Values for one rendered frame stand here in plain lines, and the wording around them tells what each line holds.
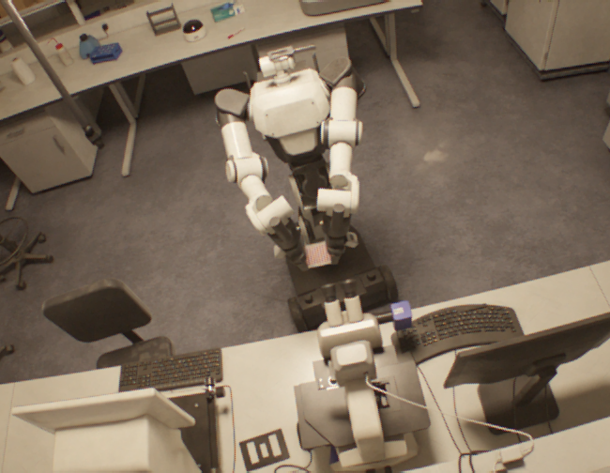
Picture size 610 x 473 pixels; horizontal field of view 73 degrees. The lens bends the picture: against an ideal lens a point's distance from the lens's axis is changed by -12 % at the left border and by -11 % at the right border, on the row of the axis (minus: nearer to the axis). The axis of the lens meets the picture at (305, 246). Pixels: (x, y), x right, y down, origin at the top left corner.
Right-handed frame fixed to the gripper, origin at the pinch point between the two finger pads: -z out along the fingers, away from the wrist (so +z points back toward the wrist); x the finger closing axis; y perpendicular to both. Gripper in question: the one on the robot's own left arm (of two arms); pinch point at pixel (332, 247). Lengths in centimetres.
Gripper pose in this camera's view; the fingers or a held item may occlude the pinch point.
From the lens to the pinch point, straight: 156.0
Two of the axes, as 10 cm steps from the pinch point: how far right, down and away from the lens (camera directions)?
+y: 9.9, -0.9, 1.1
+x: 1.4, 8.0, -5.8
